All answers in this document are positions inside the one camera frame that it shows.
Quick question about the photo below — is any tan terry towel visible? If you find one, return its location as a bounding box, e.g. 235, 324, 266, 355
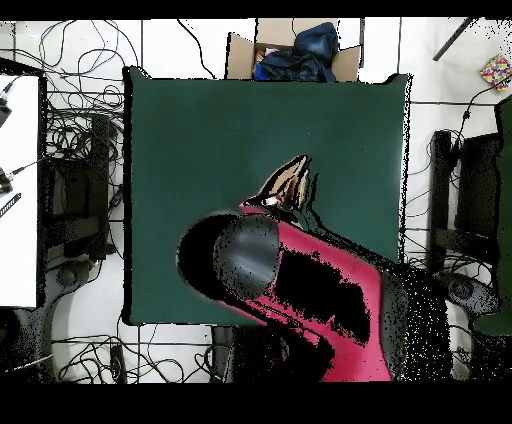
243, 154, 314, 212

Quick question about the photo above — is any dark green table cloth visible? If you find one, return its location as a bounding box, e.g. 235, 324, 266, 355
122, 66, 412, 327

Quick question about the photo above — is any brown cardboard box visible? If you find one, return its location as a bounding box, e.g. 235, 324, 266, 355
225, 17, 363, 83

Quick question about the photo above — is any dark blue garment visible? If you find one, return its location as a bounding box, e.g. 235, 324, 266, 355
254, 21, 340, 83

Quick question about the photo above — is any grey chair base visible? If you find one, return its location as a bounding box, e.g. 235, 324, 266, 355
439, 270, 502, 321
11, 255, 101, 383

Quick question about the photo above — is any black power strip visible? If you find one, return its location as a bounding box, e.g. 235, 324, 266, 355
108, 343, 128, 384

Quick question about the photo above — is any white desk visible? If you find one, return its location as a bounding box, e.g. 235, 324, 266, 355
0, 73, 41, 309

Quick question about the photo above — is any black slotted strip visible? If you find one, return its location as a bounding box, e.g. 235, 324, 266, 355
0, 192, 23, 220

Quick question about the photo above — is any dark green draped cloth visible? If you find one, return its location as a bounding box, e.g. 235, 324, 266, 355
471, 94, 512, 337

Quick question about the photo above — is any black desk device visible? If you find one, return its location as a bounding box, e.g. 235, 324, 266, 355
0, 93, 14, 130
0, 166, 15, 197

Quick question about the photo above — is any grey metal bar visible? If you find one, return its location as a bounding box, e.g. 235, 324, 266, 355
432, 17, 476, 62

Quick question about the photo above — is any multicoloured patterned cloth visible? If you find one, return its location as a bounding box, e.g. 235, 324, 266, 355
479, 53, 512, 91

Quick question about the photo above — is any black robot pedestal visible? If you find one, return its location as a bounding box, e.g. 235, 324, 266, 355
211, 325, 335, 382

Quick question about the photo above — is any long black cable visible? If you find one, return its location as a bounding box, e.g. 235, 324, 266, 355
176, 18, 218, 80

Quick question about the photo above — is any black cable tangle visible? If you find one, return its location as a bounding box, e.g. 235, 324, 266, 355
401, 131, 481, 381
0, 19, 141, 161
50, 315, 215, 384

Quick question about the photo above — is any black frame stand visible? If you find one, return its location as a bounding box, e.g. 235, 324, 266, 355
42, 114, 118, 263
426, 129, 502, 273

